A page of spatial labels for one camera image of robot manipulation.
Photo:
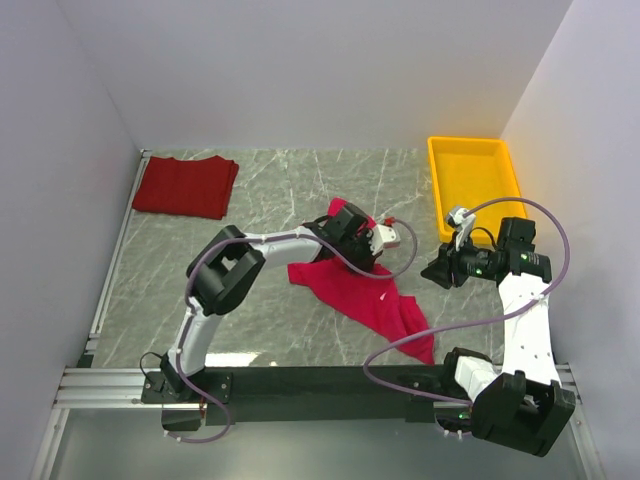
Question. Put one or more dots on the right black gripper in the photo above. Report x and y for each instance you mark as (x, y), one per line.
(439, 270)

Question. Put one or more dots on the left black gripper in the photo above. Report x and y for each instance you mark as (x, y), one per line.
(367, 260)

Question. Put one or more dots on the pink t shirt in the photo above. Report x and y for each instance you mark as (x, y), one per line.
(374, 303)

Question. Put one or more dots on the yellow plastic tray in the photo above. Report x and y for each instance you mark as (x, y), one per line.
(467, 172)

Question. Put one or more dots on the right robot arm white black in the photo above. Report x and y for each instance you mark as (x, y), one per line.
(520, 404)

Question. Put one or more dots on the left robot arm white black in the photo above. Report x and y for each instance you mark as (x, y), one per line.
(223, 273)

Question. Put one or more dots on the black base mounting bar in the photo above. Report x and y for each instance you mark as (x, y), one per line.
(267, 394)

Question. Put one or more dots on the folded dark red t shirt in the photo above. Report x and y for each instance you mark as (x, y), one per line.
(194, 188)

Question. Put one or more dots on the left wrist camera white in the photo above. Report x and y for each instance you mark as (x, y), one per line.
(384, 236)

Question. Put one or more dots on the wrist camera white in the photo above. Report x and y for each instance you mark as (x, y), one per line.
(384, 236)
(462, 221)

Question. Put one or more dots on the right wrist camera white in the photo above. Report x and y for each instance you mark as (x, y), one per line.
(462, 221)

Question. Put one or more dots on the aluminium frame rail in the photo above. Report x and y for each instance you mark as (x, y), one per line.
(279, 324)

